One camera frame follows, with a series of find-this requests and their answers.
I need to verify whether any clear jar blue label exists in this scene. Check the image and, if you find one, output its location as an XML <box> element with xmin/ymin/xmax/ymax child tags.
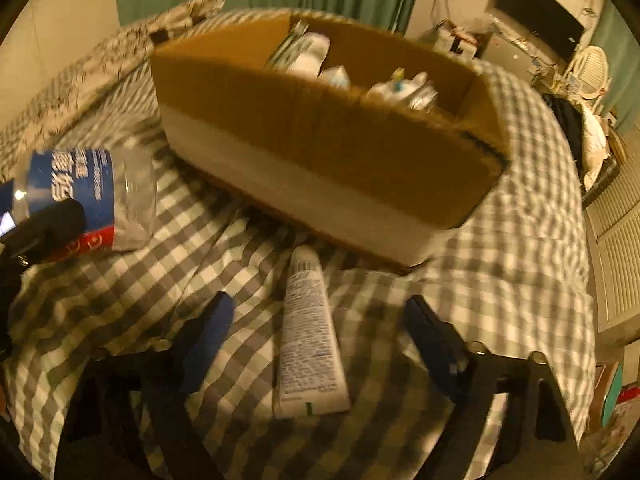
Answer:
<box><xmin>1</xmin><ymin>148</ymin><xmax>156</xmax><ymax>255</ymax></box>

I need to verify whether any white cream tube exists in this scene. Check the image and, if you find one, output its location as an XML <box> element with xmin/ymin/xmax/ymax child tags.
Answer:
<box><xmin>273</xmin><ymin>246</ymin><xmax>350</xmax><ymax>419</ymax></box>

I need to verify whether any floral folded blanket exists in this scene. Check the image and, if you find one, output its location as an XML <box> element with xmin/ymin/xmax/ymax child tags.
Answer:
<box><xmin>1</xmin><ymin>0</ymin><xmax>226</xmax><ymax>182</ymax></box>

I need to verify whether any white louvered wardrobe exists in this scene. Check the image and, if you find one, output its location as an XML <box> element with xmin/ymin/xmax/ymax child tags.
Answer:
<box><xmin>586</xmin><ymin>128</ymin><xmax>639</xmax><ymax>332</ymax></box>

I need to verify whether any brown cardboard box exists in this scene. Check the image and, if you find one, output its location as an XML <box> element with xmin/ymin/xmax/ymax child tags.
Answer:
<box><xmin>151</xmin><ymin>11</ymin><xmax>511</xmax><ymax>268</ymax></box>

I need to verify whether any white puffy coat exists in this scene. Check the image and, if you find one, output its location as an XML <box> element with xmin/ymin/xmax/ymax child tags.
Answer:
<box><xmin>580</xmin><ymin>103</ymin><xmax>608</xmax><ymax>191</ymax></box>

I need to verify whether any silvery foil pouch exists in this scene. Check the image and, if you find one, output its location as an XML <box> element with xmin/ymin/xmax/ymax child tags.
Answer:
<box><xmin>366</xmin><ymin>67</ymin><xmax>438</xmax><ymax>113</ymax></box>

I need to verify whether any black jacket on chair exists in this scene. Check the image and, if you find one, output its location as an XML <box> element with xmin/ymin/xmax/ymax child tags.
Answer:
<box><xmin>542</xmin><ymin>93</ymin><xmax>584</xmax><ymax>177</ymax></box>

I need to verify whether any white blue packet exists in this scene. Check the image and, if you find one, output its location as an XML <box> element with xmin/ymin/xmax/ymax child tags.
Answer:
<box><xmin>318</xmin><ymin>65</ymin><xmax>350</xmax><ymax>90</ymax></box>

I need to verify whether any white socks bundle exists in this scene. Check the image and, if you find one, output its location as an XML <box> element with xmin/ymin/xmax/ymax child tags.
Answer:
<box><xmin>284</xmin><ymin>32</ymin><xmax>331</xmax><ymax>79</ymax></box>

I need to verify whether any silver mini fridge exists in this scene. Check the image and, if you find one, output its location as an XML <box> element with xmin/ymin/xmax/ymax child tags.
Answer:
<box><xmin>480</xmin><ymin>32</ymin><xmax>537</xmax><ymax>84</ymax></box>

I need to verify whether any white suitcase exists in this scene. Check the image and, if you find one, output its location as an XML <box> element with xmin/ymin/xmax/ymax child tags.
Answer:
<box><xmin>433</xmin><ymin>20</ymin><xmax>478</xmax><ymax>58</ymax></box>

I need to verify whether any white oval vanity mirror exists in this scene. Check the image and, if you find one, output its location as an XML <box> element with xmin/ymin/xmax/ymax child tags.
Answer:
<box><xmin>565</xmin><ymin>46</ymin><xmax>611</xmax><ymax>101</ymax></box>

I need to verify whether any green window curtain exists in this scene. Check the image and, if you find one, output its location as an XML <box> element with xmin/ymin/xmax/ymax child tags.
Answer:
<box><xmin>591</xmin><ymin>0</ymin><xmax>639</xmax><ymax>134</ymax></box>

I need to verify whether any black wall television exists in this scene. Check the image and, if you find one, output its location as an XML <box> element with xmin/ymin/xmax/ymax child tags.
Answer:
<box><xmin>495</xmin><ymin>0</ymin><xmax>585</xmax><ymax>62</ymax></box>

